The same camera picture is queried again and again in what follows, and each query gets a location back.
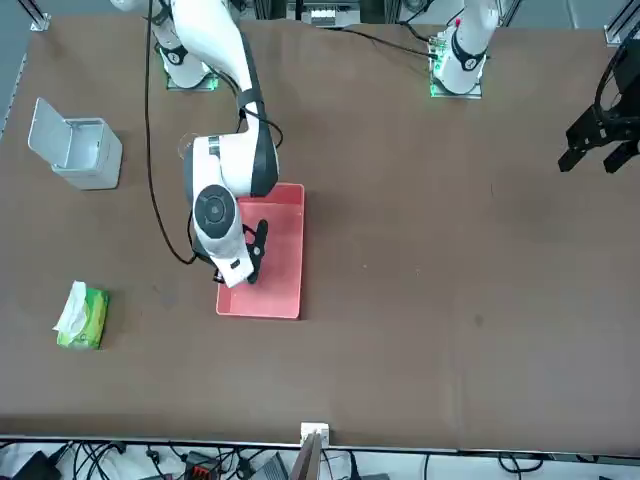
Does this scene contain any black base cable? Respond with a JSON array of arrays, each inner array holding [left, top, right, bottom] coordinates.
[[319, 24, 436, 56]]

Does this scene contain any white lidded trash bin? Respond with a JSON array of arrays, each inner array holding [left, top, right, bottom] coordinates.
[[26, 96, 124, 192]]

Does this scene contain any white tissue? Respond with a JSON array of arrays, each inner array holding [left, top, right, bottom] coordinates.
[[51, 280, 91, 335]]

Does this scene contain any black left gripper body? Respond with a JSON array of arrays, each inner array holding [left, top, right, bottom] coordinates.
[[599, 32, 640, 126]]

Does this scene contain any black red power device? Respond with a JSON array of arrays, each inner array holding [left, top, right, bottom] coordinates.
[[183, 451, 225, 480]]

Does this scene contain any grey power adapter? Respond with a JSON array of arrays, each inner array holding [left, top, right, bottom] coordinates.
[[253, 451, 292, 480]]

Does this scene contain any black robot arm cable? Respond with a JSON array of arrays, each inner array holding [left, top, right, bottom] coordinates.
[[143, 0, 199, 266]]

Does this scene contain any pink plastic container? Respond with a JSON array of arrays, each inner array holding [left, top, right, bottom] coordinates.
[[215, 182, 306, 322]]

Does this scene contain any green tissue pack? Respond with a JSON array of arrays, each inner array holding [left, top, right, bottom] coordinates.
[[54, 287, 111, 351]]

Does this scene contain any black power brick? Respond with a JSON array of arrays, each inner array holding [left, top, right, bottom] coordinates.
[[8, 448, 65, 480]]

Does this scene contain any white power socket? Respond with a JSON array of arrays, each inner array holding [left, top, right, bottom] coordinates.
[[308, 5, 338, 26]]

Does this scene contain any aluminium frame post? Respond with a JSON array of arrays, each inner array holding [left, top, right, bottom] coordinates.
[[291, 422, 332, 480], [603, 0, 640, 49], [18, 0, 52, 33]]

